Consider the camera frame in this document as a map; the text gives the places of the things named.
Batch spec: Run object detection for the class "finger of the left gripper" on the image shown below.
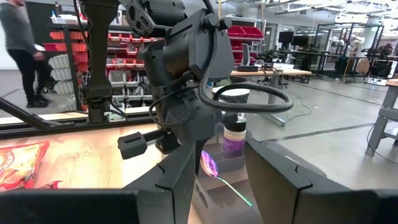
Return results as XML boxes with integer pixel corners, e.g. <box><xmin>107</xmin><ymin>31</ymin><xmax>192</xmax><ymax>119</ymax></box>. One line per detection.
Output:
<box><xmin>195</xmin><ymin>139</ymin><xmax>210</xmax><ymax>175</ymax></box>

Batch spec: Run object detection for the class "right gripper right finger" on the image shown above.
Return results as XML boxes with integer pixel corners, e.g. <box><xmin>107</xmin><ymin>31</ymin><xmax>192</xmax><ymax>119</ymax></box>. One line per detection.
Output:
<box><xmin>244</xmin><ymin>133</ymin><xmax>376</xmax><ymax>224</ymax></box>

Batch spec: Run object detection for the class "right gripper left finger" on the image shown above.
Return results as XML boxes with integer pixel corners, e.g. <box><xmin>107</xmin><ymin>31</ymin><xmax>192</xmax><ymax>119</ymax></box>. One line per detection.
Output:
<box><xmin>124</xmin><ymin>141</ymin><xmax>197</xmax><ymax>224</ymax></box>

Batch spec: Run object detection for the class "iridescent spoon teal handle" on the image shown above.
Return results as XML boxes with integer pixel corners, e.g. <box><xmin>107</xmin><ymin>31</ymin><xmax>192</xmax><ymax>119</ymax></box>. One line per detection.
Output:
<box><xmin>200</xmin><ymin>150</ymin><xmax>254</xmax><ymax>208</ymax></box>

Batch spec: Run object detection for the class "purple label bottle black cap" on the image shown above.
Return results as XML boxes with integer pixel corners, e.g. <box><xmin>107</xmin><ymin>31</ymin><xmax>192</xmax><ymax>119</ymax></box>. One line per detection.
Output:
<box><xmin>221</xmin><ymin>115</ymin><xmax>248</xmax><ymax>160</ymax></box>

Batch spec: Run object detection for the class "red ramen noodle packet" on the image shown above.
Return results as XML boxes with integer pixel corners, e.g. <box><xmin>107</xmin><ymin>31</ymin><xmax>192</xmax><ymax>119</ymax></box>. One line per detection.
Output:
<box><xmin>0</xmin><ymin>140</ymin><xmax>63</xmax><ymax>191</ymax></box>

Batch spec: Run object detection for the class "grey translucent bin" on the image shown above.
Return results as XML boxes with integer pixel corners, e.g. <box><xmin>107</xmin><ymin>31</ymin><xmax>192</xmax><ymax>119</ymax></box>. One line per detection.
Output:
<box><xmin>198</xmin><ymin>136</ymin><xmax>249</xmax><ymax>175</ymax></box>
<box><xmin>190</xmin><ymin>175</ymin><xmax>265</xmax><ymax>224</ymax></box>

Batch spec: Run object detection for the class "white trash can black rim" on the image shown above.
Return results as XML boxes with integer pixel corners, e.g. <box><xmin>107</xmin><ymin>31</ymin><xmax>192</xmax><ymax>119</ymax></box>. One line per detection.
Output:
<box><xmin>211</xmin><ymin>86</ymin><xmax>251</xmax><ymax>105</ymax></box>

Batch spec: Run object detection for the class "storage rack with bins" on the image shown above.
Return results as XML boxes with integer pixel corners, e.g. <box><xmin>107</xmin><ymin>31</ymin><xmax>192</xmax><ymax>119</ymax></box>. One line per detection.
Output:
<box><xmin>43</xmin><ymin>12</ymin><xmax>156</xmax><ymax>113</ymax></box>

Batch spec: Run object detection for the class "red bin shelving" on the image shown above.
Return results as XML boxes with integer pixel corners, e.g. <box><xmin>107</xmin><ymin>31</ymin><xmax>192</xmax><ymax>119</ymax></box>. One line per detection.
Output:
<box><xmin>226</xmin><ymin>17</ymin><xmax>265</xmax><ymax>68</ymax></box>

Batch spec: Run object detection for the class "wooden top background table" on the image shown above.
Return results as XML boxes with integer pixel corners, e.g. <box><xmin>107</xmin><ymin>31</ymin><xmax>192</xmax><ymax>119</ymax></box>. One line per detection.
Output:
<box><xmin>229</xmin><ymin>68</ymin><xmax>313</xmax><ymax>127</ymax></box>

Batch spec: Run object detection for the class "grey leg workbench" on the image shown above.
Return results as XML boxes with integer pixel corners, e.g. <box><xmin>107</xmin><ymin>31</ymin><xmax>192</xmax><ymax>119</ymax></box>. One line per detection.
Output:
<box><xmin>364</xmin><ymin>78</ymin><xmax>398</xmax><ymax>157</ymax></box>

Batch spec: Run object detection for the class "computer monitor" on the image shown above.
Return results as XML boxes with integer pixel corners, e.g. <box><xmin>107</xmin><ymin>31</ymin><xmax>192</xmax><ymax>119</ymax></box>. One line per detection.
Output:
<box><xmin>277</xmin><ymin>30</ymin><xmax>295</xmax><ymax>47</ymax></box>

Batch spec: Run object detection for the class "person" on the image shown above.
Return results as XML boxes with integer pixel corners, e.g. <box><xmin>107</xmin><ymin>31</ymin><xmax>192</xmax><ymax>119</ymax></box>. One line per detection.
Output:
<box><xmin>0</xmin><ymin>0</ymin><xmax>52</xmax><ymax>109</ymax></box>

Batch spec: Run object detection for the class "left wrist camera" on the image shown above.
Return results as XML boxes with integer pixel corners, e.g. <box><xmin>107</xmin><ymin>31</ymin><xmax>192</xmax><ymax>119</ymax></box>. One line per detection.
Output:
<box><xmin>188</xmin><ymin>8</ymin><xmax>236</xmax><ymax>82</ymax></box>

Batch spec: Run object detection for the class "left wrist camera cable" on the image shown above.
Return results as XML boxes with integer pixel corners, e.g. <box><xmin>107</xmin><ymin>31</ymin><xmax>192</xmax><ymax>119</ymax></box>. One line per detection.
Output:
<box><xmin>198</xmin><ymin>18</ymin><xmax>295</xmax><ymax>114</ymax></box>

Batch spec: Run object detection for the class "black aluminium table frame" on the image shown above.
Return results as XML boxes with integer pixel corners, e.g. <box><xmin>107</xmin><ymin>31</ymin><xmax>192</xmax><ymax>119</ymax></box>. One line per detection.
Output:
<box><xmin>0</xmin><ymin>96</ymin><xmax>162</xmax><ymax>139</ymax></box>

